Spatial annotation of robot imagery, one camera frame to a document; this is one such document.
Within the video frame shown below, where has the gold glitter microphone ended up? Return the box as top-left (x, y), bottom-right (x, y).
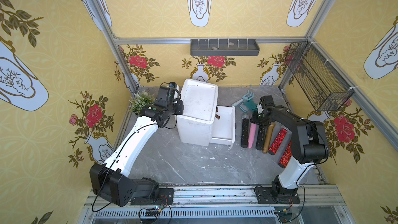
top-left (262, 122), bottom-right (276, 153)

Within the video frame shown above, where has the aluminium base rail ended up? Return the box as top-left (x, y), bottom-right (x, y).
top-left (78, 185), bottom-right (355, 224)

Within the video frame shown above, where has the pink microphone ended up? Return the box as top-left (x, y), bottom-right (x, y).
top-left (248, 123), bottom-right (257, 149)

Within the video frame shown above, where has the white bottom drawer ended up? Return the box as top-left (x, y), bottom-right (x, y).
top-left (210, 106), bottom-right (236, 148)

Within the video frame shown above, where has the black rhinestone microphone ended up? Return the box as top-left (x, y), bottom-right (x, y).
top-left (240, 114), bottom-right (249, 148)
top-left (256, 125), bottom-right (268, 151)

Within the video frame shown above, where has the green artificial potted plant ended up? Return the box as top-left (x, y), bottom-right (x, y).
top-left (129, 91), bottom-right (155, 115)

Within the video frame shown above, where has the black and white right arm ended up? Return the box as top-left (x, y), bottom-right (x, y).
top-left (250, 95), bottom-right (329, 198)

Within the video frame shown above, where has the red glitter microphone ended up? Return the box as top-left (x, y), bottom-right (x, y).
top-left (268, 128), bottom-right (288, 155)
top-left (278, 142), bottom-right (292, 168)

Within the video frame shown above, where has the grey wall shelf tray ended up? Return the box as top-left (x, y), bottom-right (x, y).
top-left (190, 38), bottom-right (260, 57)

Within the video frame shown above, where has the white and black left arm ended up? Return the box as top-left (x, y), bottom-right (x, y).
top-left (89, 83), bottom-right (184, 207)

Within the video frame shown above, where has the black wire mesh basket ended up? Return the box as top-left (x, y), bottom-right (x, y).
top-left (285, 41), bottom-right (354, 112)

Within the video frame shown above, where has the white plastic drawer cabinet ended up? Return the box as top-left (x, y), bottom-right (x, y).
top-left (177, 79), bottom-right (218, 146)

